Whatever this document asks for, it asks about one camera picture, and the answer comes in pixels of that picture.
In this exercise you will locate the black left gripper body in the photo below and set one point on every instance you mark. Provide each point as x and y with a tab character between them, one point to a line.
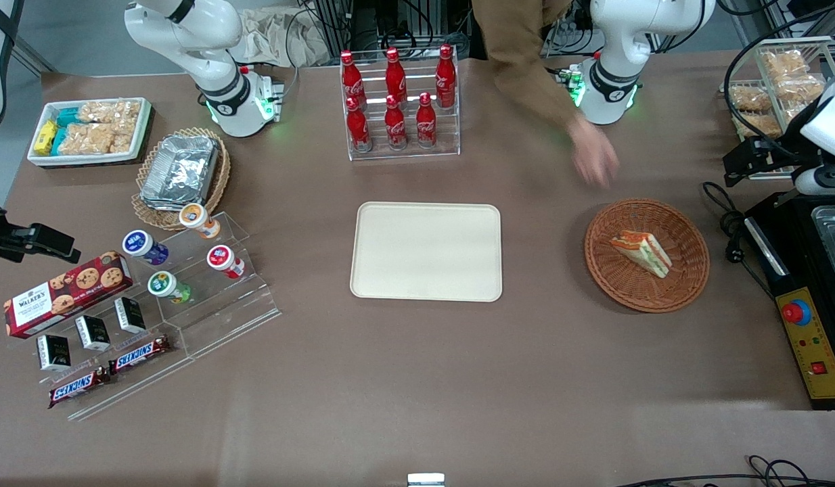
780	153

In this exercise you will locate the triangle sandwich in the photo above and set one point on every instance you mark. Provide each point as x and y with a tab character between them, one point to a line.
644	251

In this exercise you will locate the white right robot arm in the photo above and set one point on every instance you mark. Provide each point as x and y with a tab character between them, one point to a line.
214	40

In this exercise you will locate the grey arm base connector block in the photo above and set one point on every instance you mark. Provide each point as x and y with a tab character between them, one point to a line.
270	98
570	81

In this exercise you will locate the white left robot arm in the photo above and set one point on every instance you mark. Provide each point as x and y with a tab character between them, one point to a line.
620	67

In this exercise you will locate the brown sleeved forearm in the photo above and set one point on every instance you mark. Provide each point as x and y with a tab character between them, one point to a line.
519	54

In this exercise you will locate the aluminium foil tray stack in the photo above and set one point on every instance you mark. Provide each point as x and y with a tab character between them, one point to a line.
181	172

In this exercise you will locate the brown wicker basket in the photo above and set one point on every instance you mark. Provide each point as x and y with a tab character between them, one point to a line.
627	284

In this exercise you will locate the tan woven basket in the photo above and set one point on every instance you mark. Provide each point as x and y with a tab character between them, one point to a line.
218	182

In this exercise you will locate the beige plastic tray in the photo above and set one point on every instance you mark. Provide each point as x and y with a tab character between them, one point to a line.
425	251

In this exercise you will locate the person hand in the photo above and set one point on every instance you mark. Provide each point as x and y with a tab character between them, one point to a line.
593	155

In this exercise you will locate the clear bag of crackers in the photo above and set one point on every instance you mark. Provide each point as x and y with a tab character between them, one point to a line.
750	99
759	126
800	89
784	64

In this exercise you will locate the grey metal bar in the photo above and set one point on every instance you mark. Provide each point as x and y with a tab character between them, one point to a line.
790	197

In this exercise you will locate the red Walkers cookie box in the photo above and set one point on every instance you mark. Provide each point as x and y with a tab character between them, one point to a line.
65	294

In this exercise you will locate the blue lid drink cup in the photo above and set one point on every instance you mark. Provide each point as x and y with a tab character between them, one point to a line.
142	245

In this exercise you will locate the white rectangular snack bin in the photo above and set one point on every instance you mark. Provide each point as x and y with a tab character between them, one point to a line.
86	159

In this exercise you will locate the small black box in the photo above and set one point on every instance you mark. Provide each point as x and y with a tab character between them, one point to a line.
53	352
130	314
93	333

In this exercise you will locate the teal snack packet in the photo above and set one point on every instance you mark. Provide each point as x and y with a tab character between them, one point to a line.
68	117
57	141

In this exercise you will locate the yellow snack packet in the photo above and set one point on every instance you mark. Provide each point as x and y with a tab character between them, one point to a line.
45	137

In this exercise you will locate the clear rice cracker bag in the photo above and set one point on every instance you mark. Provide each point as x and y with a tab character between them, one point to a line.
123	143
109	111
86	140

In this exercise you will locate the green lid drink cup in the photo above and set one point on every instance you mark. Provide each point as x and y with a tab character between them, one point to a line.
166	285

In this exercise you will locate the black countertop machine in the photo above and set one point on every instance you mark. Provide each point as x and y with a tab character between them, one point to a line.
796	270

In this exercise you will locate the Snickers chocolate bar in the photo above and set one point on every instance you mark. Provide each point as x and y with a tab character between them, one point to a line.
140	354
79	387

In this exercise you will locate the orange lid drink cup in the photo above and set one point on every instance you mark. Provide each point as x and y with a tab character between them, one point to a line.
198	219

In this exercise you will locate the red emergency stop button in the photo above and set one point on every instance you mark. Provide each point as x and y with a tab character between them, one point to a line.
796	312

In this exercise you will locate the red lid drink cup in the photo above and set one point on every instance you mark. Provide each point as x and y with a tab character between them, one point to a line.
223	260

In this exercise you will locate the clear acrylic stepped stand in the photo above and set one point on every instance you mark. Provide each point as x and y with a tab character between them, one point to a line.
221	318

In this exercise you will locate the yellow control panel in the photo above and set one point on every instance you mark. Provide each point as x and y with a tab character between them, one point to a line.
820	345

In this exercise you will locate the red cola bottle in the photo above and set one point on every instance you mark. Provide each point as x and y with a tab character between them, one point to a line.
395	125
446	74
352	78
395	74
425	125
357	128

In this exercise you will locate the crumpled beige cloth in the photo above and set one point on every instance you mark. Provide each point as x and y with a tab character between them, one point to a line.
282	37

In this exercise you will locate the clear acrylic bottle rack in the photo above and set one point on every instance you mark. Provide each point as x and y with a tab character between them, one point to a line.
404	154

